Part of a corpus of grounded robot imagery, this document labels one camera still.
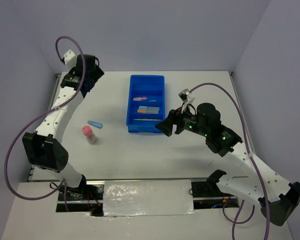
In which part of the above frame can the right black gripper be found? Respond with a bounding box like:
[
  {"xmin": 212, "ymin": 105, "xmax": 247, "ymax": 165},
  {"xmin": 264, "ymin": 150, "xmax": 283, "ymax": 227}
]
[{"xmin": 154, "ymin": 102, "xmax": 209, "ymax": 137}]

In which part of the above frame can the orange cap grey highlighter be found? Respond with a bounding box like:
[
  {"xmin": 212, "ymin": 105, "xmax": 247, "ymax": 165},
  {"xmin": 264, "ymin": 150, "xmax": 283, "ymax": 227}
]
[{"xmin": 137, "ymin": 108, "xmax": 159, "ymax": 114}]

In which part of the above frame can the blue cap clear highlighter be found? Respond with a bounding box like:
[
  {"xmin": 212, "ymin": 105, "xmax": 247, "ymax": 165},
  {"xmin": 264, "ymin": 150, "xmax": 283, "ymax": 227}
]
[{"xmin": 138, "ymin": 105, "xmax": 160, "ymax": 111}]

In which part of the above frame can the red pink highlighter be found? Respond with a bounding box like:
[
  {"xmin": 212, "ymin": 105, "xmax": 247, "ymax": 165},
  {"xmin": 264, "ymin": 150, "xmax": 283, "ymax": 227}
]
[{"xmin": 82, "ymin": 125, "xmax": 97, "ymax": 145}]

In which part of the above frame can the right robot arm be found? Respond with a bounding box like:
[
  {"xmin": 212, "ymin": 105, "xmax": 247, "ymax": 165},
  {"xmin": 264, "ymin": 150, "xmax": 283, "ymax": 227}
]
[{"xmin": 155, "ymin": 103, "xmax": 300, "ymax": 226}]

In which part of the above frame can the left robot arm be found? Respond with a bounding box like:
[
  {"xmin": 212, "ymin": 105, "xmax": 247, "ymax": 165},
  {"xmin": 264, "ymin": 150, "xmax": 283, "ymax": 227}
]
[{"xmin": 22, "ymin": 50, "xmax": 104, "ymax": 200}]

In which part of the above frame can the blue compartment tray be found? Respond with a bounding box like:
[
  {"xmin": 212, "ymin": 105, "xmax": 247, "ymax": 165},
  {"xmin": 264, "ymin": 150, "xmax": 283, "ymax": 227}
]
[{"xmin": 126, "ymin": 74, "xmax": 166, "ymax": 134}]

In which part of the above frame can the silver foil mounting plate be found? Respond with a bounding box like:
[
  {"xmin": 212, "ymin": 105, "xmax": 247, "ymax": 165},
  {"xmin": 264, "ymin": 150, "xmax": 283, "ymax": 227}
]
[{"xmin": 52, "ymin": 178, "xmax": 243, "ymax": 218}]

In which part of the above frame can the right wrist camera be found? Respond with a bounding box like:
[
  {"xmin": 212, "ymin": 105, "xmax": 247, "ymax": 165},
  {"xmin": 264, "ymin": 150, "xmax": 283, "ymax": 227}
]
[{"xmin": 178, "ymin": 88, "xmax": 195, "ymax": 113}]

